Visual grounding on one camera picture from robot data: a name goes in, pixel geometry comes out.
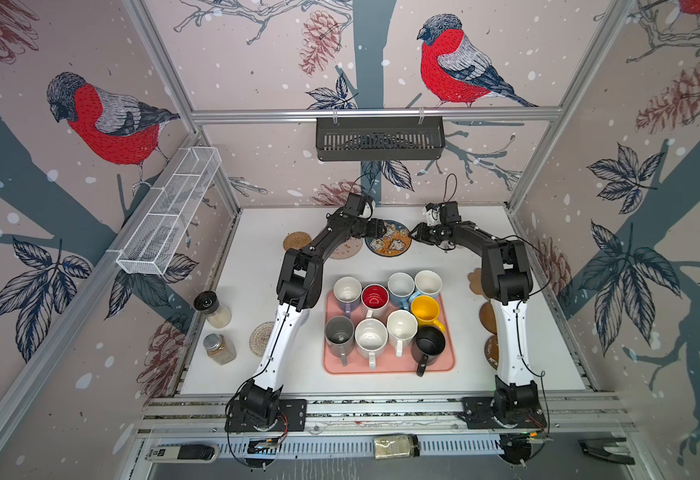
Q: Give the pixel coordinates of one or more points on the beige woven round coaster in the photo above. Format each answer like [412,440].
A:
[259,338]

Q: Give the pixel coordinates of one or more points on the blue cartoon round coaster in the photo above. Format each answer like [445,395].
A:
[395,242]

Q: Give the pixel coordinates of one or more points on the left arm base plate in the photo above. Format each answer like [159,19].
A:
[283,415]

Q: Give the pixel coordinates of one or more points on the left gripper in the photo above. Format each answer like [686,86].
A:
[377,228]

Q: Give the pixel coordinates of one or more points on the black clamp tool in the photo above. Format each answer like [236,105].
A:
[608,449]

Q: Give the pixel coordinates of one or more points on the silver lid spice jar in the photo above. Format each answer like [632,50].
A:
[219,349]

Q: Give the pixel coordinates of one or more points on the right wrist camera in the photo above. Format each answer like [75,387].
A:
[442,213]

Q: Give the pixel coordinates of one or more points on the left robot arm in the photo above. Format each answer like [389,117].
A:
[298,289]

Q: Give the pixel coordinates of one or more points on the black lid spice jar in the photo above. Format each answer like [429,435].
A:
[214,312]

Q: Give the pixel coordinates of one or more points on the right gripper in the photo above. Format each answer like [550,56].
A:
[418,233]

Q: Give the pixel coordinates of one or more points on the cork flower coaster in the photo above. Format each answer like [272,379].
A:
[475,282]

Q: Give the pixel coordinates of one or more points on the white mug middle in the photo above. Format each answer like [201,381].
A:
[402,327]

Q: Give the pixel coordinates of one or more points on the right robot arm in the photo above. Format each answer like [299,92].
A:
[507,282]

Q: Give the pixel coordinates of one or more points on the pink flower coaster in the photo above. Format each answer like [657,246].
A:
[444,244]

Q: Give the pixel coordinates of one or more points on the white mug front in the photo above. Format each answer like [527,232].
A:
[371,338]

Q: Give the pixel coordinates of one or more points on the light blue mug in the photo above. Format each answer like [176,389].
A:
[401,286]

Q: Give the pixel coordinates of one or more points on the red interior white mug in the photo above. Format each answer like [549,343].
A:
[375,301]

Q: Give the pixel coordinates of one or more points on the white wire basket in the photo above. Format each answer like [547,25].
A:
[158,236]

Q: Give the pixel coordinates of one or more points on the grey mug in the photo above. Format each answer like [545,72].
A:
[339,336]

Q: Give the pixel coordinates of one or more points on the black mug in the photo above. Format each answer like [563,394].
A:
[426,347]

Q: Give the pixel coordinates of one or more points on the pink bunny round coaster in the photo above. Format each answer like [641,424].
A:
[348,249]

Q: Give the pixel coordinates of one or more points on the brown round wooden coaster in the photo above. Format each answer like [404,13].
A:
[487,318]

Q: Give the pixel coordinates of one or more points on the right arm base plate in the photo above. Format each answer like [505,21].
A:
[486,413]

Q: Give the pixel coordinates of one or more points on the lavender mug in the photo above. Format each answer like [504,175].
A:
[347,292]

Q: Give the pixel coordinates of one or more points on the taped small box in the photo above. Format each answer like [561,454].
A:
[396,446]

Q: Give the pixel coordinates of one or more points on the dark glossy round coaster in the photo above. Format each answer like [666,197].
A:
[491,351]

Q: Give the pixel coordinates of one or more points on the white blue mug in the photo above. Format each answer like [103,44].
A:
[428,283]

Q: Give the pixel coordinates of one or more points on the black wall basket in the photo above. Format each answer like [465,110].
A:
[379,139]

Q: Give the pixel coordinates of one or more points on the yellow mug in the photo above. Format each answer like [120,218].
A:
[427,312]

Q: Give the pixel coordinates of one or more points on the black white power strip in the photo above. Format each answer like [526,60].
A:
[183,453]

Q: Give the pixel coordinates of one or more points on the rattan round coaster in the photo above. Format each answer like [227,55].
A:
[296,240]

